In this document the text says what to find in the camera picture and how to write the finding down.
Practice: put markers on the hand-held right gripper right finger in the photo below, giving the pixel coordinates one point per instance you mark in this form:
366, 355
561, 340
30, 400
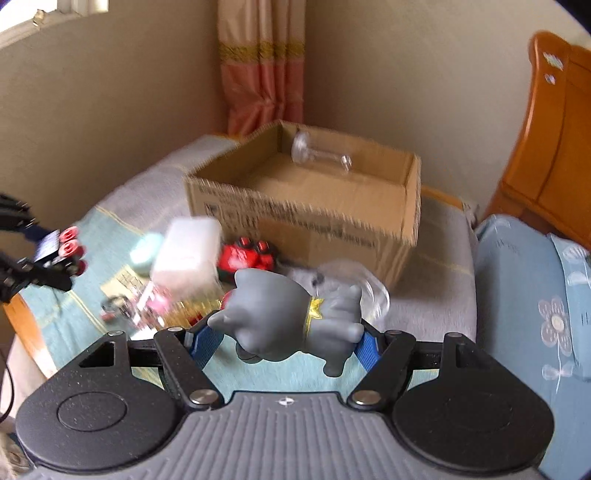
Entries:
369, 351

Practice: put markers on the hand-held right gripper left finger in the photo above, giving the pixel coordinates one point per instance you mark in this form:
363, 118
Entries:
203, 345

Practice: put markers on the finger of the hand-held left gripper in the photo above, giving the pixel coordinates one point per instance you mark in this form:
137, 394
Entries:
37, 274
16, 212

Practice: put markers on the gold glitter jar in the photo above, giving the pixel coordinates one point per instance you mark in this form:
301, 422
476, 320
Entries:
194, 312

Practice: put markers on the small dark blue toy car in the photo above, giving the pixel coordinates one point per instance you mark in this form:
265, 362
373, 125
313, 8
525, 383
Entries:
64, 251

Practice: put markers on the clear glass cup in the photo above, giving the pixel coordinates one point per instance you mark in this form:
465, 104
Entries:
376, 295

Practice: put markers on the grey cartoon figurine toy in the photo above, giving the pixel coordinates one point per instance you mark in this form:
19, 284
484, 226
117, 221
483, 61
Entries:
277, 314

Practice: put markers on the white plastic container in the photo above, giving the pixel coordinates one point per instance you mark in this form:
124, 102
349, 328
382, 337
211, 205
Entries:
187, 254

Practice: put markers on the red toy train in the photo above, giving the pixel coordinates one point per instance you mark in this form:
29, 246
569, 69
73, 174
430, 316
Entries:
244, 258

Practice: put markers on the mint green small case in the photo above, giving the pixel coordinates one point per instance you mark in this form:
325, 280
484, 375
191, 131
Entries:
143, 254

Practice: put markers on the cardboard box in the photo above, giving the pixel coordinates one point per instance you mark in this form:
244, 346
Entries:
323, 230

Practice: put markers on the wooden nightstand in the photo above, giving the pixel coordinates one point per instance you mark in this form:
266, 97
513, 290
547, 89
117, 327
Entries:
23, 325

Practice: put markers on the blue bed sheet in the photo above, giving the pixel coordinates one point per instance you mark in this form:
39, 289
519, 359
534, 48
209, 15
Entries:
512, 286

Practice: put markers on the window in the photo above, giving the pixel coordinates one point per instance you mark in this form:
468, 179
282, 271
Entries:
27, 18

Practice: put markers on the clear glass jar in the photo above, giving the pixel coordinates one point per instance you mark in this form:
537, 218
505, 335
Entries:
318, 154

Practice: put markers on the blue flower print pillow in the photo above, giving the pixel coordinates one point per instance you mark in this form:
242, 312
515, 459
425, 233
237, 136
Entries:
575, 295

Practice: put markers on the wooden bed headboard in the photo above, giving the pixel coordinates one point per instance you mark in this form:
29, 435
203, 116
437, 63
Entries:
549, 152

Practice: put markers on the pink and beige curtain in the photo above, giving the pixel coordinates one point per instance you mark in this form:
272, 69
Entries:
263, 69

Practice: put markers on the flower sticker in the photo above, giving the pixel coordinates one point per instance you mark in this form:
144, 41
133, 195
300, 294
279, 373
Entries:
552, 61

